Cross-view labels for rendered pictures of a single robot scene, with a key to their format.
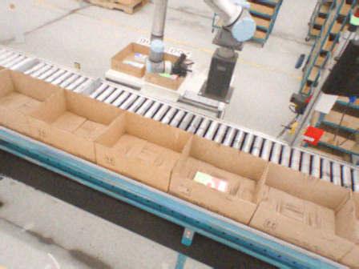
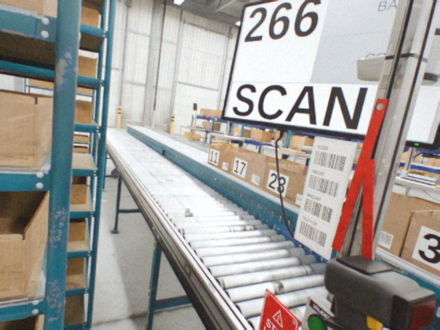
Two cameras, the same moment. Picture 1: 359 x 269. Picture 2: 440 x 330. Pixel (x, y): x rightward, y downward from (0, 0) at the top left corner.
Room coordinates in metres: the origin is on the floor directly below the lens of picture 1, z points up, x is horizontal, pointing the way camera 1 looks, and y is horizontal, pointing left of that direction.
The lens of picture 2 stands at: (2.01, -0.63, 1.25)
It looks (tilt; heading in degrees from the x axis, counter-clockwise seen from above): 10 degrees down; 227
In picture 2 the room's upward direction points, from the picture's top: 9 degrees clockwise
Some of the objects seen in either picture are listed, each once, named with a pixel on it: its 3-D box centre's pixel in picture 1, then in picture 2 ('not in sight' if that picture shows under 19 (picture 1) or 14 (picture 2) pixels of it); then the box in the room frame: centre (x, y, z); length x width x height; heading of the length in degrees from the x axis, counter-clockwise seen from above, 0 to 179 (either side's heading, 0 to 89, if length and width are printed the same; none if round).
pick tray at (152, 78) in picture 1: (169, 70); not in sight; (2.18, 0.16, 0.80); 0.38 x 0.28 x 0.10; 166
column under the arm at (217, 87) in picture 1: (220, 74); not in sight; (2.06, -0.25, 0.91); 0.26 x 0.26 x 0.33; 78
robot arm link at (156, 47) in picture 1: (156, 50); not in sight; (1.81, 0.24, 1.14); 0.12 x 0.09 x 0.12; 10
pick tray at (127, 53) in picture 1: (136, 59); not in sight; (2.27, 0.47, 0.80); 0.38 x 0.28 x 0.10; 166
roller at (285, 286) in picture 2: (347, 195); (288, 287); (1.19, -1.06, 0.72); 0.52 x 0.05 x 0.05; 165
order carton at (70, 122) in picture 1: (78, 124); not in sight; (1.16, 0.54, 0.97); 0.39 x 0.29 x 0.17; 75
